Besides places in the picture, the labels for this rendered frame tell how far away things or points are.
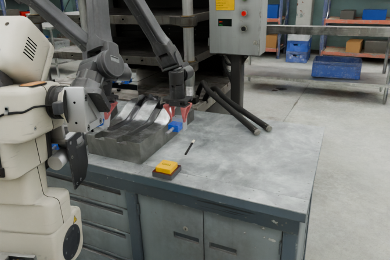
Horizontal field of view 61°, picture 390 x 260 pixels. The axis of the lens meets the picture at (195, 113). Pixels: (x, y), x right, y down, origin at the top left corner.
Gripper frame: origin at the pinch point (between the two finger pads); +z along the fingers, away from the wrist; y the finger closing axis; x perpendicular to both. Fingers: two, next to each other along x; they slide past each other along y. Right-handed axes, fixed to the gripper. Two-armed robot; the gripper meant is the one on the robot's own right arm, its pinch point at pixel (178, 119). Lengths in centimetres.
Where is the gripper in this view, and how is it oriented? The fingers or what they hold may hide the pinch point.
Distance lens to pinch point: 132.0
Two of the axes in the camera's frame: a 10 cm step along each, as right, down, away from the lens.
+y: -9.1, -1.2, 3.9
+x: -4.1, 3.3, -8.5
